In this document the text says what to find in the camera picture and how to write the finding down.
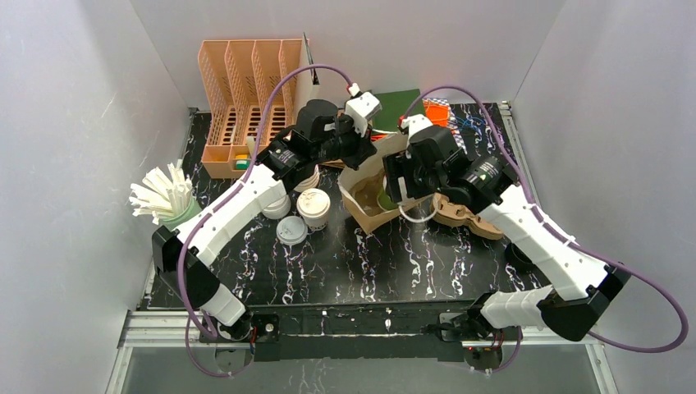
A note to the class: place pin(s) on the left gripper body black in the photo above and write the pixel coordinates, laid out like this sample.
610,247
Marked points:
355,150

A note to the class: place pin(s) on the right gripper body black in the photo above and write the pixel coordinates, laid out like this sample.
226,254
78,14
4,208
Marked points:
399,177

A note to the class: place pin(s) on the stack of paper cups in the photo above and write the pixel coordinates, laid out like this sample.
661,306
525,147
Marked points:
310,182

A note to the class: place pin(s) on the cardboard two-cup carrier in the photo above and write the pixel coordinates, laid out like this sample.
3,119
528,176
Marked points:
456,215

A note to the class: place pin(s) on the green paper cup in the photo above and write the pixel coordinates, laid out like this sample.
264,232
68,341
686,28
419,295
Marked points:
387,198

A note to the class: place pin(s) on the tan paper bag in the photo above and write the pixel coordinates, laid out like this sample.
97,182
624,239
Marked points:
363,190

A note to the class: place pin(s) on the single white lid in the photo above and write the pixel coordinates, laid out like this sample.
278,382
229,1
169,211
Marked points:
313,203

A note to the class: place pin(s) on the single paper cup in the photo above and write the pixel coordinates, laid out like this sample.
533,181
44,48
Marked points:
316,223

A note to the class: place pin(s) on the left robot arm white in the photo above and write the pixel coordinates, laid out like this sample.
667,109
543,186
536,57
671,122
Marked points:
182,256

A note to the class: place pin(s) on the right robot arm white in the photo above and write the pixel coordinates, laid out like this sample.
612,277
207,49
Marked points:
580,287

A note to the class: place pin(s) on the white folder in organizer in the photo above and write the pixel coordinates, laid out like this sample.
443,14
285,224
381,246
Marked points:
307,83

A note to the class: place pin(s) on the orange paper bag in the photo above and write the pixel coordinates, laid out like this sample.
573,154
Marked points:
437,112

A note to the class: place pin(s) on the dark green paper bag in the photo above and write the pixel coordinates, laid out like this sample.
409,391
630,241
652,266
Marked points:
394,105

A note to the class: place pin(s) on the green yellow small item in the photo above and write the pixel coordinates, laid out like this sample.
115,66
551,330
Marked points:
242,162

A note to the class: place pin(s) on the stack of white lids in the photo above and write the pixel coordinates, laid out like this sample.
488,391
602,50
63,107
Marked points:
278,209

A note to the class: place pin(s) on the loose white lid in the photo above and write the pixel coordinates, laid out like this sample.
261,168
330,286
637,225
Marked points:
291,230

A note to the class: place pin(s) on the pink desk file organizer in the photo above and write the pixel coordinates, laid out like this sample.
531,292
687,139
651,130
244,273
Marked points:
241,83

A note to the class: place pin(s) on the black round lid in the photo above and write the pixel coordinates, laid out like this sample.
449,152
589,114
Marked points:
517,259

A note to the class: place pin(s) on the green cup holder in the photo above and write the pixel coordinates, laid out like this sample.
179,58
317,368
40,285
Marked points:
191,211

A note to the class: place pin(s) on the white wrapped straws bundle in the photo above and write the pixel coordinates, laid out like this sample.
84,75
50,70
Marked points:
161,193

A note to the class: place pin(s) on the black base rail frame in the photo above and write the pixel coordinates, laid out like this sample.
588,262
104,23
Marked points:
387,330

